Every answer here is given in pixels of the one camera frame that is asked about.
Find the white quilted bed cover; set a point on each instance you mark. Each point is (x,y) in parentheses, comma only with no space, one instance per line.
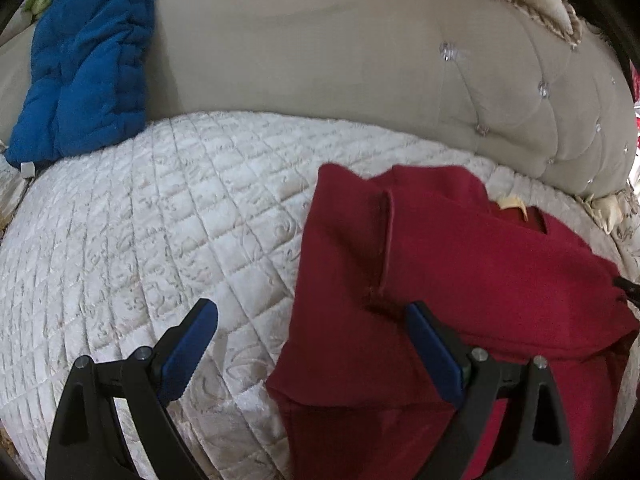
(150,235)

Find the red knit garment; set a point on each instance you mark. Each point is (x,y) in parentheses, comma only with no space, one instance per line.
(475,270)

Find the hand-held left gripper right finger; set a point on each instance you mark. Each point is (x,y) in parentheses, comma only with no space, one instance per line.
(435,350)

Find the cream crumpled cloth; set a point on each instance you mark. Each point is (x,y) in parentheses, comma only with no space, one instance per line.
(607,210)

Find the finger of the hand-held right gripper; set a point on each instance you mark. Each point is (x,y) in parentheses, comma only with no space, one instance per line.
(629,287)

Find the beige tufted headboard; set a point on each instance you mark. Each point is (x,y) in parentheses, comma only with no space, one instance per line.
(350,60)

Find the floral bedsheet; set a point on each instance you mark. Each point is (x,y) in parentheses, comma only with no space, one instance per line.
(627,242)

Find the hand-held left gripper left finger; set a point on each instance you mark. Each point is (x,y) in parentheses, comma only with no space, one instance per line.
(187,347)

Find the blue quilted blanket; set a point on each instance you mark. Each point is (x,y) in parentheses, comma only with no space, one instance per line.
(85,70)

